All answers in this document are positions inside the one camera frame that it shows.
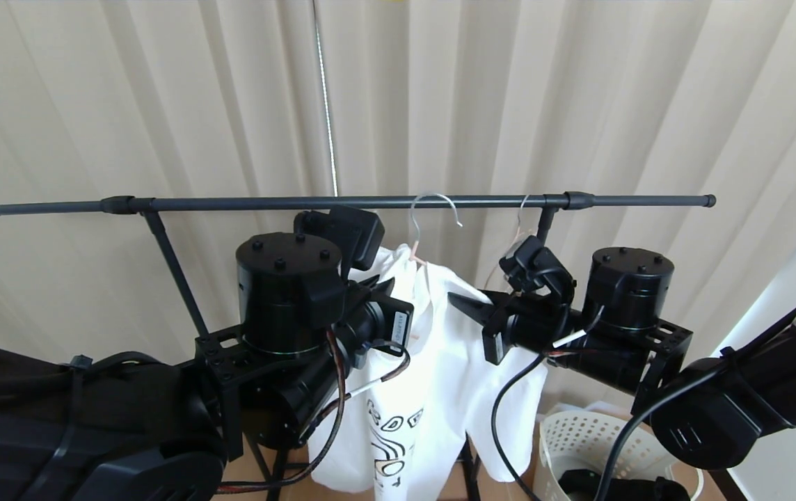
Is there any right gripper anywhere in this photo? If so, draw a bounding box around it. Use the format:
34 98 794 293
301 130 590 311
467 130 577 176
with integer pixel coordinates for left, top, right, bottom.
481 305 571 367

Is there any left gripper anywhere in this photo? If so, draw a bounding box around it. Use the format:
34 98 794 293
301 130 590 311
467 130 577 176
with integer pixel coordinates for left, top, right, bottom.
341 294 415 364

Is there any white printed T-shirt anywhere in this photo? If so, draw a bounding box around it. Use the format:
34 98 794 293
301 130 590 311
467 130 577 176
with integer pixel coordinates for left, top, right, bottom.
307 243 550 501

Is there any pink clothes hanger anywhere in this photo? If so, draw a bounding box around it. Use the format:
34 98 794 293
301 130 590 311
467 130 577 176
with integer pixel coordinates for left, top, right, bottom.
408 191 464 271
484 194 535 292

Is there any white laundry basket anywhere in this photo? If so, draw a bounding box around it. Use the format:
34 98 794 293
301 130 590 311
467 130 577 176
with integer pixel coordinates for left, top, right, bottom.
532 409 706 501

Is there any black clothes rack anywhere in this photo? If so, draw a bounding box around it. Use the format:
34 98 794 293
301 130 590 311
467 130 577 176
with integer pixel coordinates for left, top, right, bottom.
0 191 717 501

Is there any black garment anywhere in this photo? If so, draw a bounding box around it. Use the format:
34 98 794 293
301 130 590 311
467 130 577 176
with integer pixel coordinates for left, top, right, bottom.
556 468 692 501

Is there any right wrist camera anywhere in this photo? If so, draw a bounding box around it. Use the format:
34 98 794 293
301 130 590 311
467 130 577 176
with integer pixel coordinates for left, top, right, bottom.
498 234 578 308

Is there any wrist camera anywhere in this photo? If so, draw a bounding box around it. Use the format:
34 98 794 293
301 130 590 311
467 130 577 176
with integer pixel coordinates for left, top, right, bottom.
293 205 385 273
498 234 578 308

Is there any black cable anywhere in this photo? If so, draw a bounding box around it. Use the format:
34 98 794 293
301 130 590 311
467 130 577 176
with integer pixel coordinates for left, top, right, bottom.
593 360 743 501
72 350 164 371
490 351 546 501

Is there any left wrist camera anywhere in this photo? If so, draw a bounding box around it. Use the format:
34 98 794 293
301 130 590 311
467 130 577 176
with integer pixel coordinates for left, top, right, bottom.
293 205 385 273

